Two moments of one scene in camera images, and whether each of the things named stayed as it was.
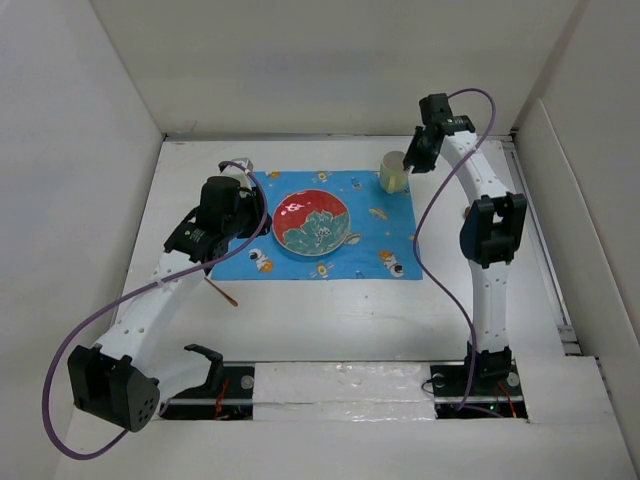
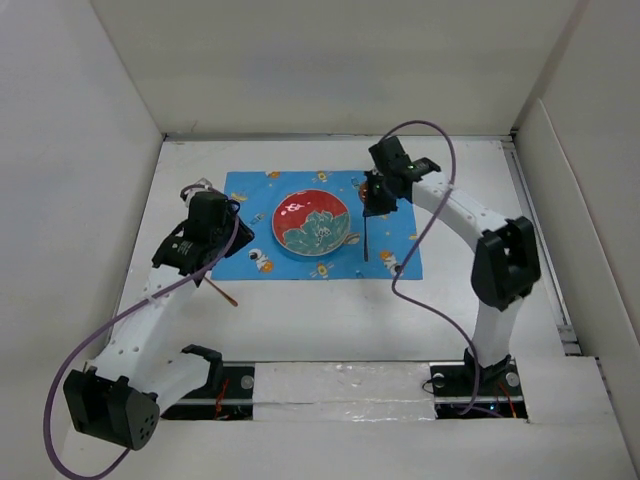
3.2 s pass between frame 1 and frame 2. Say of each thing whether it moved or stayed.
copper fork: stayed
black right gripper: moved
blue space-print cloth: stayed
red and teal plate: stayed
